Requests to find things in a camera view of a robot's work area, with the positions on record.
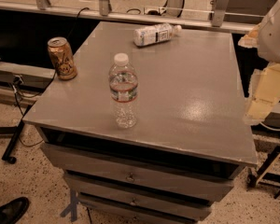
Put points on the black stand leg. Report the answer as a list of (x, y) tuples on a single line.
[(15, 135)]

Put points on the white lying plastic bottle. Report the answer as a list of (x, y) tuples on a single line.
[(154, 34)]

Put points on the black leather shoe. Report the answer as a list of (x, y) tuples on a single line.
[(13, 211)]

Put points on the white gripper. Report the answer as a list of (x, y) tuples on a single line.
[(275, 36)]

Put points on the white power strip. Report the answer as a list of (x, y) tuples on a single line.
[(155, 11)]

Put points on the grey drawer cabinet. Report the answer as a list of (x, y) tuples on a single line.
[(190, 140)]

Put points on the clear plastic water bottle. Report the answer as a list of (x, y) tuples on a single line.
[(123, 84)]

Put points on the gold soda can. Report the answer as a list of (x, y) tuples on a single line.
[(62, 58)]

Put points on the yellow black stand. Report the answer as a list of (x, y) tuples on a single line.
[(263, 173)]

